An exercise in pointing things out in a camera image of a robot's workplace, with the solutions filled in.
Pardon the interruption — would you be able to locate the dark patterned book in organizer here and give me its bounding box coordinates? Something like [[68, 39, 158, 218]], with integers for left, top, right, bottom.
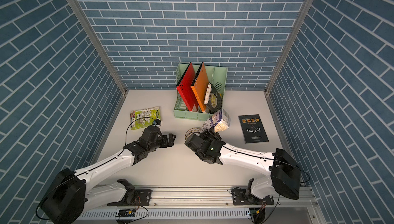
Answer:
[[204, 82, 223, 114]]

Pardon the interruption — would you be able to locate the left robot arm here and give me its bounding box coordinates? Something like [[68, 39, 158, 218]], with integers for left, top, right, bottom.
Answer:
[[37, 126, 176, 224]]

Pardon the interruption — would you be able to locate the green comic book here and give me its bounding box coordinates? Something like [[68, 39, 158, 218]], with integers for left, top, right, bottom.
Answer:
[[130, 106, 161, 130]]

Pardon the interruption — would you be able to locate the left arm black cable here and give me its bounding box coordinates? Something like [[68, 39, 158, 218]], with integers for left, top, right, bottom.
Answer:
[[34, 117, 156, 221]]

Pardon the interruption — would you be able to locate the small black electronics board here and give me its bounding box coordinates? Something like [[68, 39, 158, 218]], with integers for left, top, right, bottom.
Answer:
[[116, 209, 136, 219]]

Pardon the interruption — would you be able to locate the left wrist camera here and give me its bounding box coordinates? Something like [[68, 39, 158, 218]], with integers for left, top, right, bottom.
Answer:
[[152, 119, 161, 126]]

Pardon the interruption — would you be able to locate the black book with antlers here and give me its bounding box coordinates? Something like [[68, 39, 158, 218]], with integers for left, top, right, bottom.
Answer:
[[239, 114, 269, 144]]

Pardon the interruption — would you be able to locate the orange folder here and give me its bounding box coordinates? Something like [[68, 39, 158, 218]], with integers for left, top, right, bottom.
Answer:
[[191, 63, 209, 113]]

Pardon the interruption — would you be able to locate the mint green file organizer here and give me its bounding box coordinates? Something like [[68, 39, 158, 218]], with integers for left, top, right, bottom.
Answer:
[[173, 63, 228, 121]]

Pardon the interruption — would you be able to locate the red patterned breakfast bowl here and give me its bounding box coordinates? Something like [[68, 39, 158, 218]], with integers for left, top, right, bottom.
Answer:
[[185, 128, 201, 140]]

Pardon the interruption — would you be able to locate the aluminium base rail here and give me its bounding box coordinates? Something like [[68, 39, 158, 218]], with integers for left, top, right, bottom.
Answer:
[[63, 185, 318, 209]]

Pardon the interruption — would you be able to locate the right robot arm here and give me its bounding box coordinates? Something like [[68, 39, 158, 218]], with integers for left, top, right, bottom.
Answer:
[[185, 129, 302, 204]]

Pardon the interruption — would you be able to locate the red folder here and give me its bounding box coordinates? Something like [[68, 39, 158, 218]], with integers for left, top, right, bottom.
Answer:
[[176, 63, 199, 112]]

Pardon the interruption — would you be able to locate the white oats bag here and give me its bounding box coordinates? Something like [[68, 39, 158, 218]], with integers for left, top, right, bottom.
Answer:
[[202, 109, 231, 133]]

